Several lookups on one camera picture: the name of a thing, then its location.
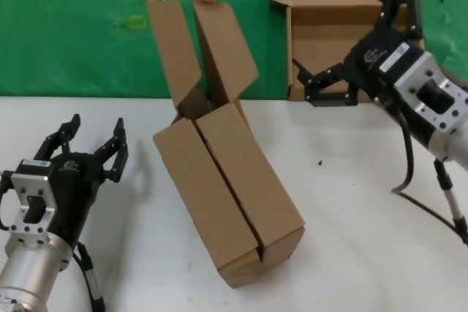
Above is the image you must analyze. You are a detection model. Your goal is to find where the silver right camera mount bracket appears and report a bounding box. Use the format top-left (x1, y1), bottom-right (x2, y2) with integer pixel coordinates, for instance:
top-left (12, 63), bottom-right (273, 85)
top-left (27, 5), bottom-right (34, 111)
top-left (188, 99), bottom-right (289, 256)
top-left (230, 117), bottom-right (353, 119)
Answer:
top-left (394, 50), bottom-right (468, 134)

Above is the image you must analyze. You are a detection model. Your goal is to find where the thin black cable loop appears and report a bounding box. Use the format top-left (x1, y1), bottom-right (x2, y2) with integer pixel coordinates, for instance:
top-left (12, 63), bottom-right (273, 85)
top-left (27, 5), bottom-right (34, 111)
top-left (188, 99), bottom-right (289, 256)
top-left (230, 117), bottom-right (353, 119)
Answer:
top-left (0, 170), bottom-right (15, 232)

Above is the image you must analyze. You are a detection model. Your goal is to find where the brown cardboard box, narrow lid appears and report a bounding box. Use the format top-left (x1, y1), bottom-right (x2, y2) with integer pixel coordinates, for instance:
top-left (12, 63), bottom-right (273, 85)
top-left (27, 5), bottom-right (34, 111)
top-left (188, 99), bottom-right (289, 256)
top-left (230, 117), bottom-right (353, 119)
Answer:
top-left (144, 0), bottom-right (263, 289)

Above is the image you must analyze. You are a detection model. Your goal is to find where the brown cardboard box, wide lid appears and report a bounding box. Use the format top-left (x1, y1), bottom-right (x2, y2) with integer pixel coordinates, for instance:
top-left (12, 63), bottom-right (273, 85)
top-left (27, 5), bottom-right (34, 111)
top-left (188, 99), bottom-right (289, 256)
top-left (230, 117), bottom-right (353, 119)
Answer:
top-left (191, 0), bottom-right (306, 275)

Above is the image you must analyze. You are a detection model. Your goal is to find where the silver left camera mount bracket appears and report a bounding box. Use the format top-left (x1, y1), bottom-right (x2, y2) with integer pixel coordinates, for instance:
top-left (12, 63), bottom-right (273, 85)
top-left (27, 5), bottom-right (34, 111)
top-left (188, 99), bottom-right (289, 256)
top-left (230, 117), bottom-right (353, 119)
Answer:
top-left (9, 170), bottom-right (60, 237)

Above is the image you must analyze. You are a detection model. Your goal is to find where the green cloth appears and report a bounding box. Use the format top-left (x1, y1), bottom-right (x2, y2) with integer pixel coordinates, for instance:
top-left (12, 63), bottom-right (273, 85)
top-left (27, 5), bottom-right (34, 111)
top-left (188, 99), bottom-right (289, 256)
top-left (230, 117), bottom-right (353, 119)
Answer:
top-left (0, 0), bottom-right (468, 103)

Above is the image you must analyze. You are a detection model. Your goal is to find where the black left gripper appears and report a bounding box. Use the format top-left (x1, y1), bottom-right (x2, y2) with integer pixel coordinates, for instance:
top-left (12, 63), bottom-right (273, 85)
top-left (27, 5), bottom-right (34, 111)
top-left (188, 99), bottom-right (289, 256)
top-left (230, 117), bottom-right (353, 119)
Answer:
top-left (20, 113), bottom-right (130, 246)

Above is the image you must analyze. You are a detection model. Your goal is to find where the black cable with grey sleeve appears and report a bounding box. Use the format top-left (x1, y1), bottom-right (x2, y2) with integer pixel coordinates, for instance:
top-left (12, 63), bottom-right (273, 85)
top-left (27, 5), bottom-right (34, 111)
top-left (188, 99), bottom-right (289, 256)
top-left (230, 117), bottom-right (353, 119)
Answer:
top-left (432, 157), bottom-right (468, 235)
top-left (71, 240), bottom-right (107, 312)

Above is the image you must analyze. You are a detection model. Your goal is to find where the yellow rubber band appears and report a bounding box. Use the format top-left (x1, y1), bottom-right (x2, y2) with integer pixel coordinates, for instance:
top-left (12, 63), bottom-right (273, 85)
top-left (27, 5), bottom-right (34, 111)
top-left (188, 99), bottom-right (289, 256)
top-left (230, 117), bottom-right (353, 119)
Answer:
top-left (125, 14), bottom-right (148, 31)

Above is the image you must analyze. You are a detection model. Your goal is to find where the brown cardboard box with hole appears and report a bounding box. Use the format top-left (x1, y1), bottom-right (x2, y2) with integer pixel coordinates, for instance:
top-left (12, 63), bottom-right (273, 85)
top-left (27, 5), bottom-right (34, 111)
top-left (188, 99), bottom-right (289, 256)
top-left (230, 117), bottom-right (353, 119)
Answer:
top-left (267, 0), bottom-right (428, 103)

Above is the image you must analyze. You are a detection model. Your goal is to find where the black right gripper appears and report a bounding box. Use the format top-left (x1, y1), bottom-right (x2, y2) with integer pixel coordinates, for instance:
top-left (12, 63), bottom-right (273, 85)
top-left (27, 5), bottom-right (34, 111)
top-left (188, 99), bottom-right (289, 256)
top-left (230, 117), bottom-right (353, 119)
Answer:
top-left (292, 0), bottom-right (437, 149)

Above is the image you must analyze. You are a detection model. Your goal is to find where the thin dark right arm cable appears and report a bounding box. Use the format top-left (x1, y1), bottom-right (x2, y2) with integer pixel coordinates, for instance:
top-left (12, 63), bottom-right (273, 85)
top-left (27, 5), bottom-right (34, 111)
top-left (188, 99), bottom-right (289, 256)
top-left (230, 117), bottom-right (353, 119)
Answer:
top-left (380, 95), bottom-right (468, 246)

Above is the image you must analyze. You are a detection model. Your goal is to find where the silver camera mount bracket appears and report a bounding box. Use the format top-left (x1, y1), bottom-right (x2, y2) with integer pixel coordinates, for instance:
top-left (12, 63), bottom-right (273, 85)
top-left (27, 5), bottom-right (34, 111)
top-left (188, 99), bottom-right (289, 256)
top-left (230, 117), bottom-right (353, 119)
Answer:
top-left (9, 170), bottom-right (60, 237)
top-left (394, 50), bottom-right (468, 134)

